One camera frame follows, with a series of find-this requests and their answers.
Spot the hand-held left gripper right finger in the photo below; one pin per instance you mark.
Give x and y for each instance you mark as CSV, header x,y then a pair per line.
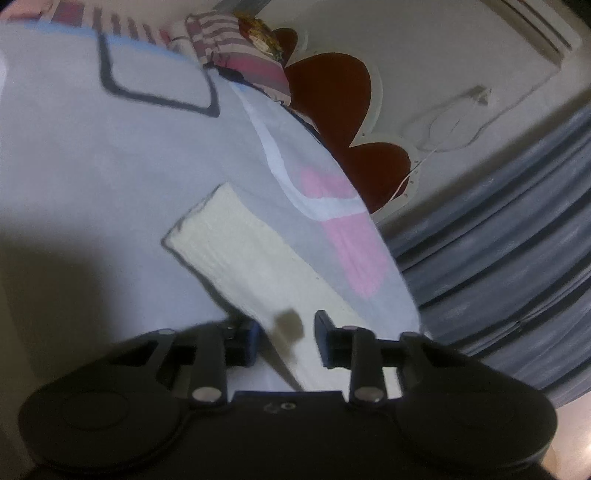
x,y
324,344

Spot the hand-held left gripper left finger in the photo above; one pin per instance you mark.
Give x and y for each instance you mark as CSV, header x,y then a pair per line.
x,y
248,342

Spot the white sock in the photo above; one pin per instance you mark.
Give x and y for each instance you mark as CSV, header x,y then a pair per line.
x,y
240,251

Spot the grey-blue curtain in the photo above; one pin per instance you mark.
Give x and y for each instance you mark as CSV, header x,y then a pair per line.
x,y
508,258

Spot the pastel printed bed sheet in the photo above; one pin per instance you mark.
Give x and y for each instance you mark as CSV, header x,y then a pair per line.
x,y
115,184

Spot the red heart-shaped headboard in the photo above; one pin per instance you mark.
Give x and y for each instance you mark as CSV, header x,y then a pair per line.
x,y
332,97

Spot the striped pillow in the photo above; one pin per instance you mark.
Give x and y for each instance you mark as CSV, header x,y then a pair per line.
x,y
244,60

